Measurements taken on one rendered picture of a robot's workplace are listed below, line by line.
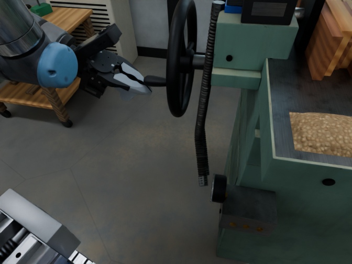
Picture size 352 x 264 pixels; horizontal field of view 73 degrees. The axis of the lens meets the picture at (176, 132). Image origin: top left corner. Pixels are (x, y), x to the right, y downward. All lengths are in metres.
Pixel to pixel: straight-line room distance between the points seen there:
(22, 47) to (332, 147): 0.44
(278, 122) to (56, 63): 0.35
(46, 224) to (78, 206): 0.92
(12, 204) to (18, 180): 1.13
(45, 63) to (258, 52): 0.36
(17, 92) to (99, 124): 0.58
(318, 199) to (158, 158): 0.95
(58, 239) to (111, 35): 0.37
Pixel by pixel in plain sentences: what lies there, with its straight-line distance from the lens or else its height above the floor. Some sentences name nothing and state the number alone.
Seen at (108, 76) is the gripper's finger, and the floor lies 0.85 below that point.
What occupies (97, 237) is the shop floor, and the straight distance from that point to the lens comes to 1.27.
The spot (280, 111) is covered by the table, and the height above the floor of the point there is 0.90.
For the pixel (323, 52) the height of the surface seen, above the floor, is 0.95.
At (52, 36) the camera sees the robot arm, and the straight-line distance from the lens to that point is 0.57.
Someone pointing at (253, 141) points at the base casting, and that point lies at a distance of 0.48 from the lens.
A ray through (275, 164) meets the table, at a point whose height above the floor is 0.89.
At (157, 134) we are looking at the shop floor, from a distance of 1.53.
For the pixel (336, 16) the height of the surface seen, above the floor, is 0.98.
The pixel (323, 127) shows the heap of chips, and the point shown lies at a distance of 0.35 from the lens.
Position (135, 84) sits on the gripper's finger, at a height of 0.82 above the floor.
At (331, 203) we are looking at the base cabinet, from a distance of 0.68.
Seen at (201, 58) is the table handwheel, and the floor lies 0.83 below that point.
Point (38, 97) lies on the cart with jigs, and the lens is 1.79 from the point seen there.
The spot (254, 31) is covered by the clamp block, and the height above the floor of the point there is 0.95.
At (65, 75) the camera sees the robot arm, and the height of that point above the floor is 0.91.
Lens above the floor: 1.14
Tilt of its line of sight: 48 degrees down
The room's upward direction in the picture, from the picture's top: 3 degrees counter-clockwise
